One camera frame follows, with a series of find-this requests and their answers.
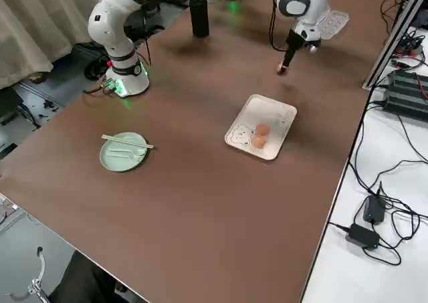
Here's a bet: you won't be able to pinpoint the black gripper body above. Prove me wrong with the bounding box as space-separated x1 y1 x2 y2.
286 29 304 52

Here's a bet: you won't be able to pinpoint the cream tray with bear print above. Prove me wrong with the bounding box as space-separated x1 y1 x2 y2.
224 94 298 162

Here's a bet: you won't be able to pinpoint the clear plastic egg carton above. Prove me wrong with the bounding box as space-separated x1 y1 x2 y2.
316 9 350 42

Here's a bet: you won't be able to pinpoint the black cylindrical vase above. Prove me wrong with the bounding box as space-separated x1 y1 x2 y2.
189 0 211 37

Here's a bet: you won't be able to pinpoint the red and black clip leads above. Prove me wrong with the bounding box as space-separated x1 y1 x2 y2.
390 28 428 70

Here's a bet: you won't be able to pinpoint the black finned power supply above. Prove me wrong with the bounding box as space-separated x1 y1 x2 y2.
381 69 428 122

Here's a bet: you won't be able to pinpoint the black power adapter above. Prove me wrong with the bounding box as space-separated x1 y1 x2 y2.
362 195 388 225
344 223 381 249

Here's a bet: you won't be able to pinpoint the pale green round plate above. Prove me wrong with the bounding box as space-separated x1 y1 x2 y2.
99 131 149 175

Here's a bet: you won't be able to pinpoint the beige curtain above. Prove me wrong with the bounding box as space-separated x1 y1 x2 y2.
0 0 111 90

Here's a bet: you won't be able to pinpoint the person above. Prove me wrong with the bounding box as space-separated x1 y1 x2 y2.
49 249 150 303

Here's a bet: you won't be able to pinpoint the black power cable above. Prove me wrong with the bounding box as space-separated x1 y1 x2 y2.
380 0 411 35
352 97 385 197
377 159 428 197
377 199 421 267

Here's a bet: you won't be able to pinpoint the aluminium profile post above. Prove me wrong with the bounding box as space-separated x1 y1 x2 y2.
362 0 428 90

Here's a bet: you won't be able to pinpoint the black base cable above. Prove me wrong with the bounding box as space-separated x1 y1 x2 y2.
82 84 113 96

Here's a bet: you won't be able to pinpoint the white curved bracket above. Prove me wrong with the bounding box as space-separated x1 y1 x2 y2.
8 247 47 303

